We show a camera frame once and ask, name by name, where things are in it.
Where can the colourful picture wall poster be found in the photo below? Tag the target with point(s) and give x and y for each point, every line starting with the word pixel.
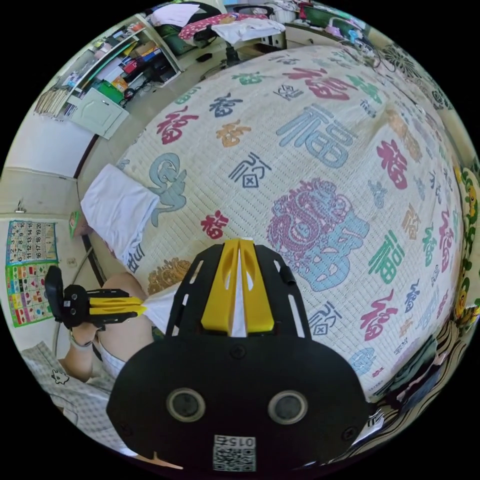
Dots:
pixel 26 296

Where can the white shelf with books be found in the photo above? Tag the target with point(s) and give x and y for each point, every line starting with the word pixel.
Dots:
pixel 112 71

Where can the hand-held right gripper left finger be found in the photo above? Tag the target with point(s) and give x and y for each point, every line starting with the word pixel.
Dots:
pixel 219 296

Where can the bed with printed mat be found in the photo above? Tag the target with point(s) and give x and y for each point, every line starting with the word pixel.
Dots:
pixel 262 150

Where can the white garment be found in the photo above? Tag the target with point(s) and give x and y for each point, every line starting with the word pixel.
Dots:
pixel 116 210

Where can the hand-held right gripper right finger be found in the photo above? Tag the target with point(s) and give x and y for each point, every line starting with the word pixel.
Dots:
pixel 257 300

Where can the white wall socket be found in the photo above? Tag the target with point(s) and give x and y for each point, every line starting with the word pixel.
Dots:
pixel 71 261

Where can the person's left forearm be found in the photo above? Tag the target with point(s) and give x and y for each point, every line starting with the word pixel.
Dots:
pixel 77 363

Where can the number chart wall poster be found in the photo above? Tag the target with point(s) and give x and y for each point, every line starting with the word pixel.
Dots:
pixel 32 242

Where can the white t-shirt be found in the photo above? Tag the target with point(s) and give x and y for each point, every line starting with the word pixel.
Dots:
pixel 161 311

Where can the pile of clothes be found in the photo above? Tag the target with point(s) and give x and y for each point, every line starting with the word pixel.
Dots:
pixel 412 371

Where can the person's body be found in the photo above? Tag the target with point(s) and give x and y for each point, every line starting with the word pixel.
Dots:
pixel 127 337

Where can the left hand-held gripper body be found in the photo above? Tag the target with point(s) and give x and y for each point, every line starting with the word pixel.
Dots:
pixel 73 304

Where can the person's left hand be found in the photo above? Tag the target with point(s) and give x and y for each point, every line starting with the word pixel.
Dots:
pixel 83 333

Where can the chair with clothes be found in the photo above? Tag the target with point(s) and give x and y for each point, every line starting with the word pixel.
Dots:
pixel 225 26

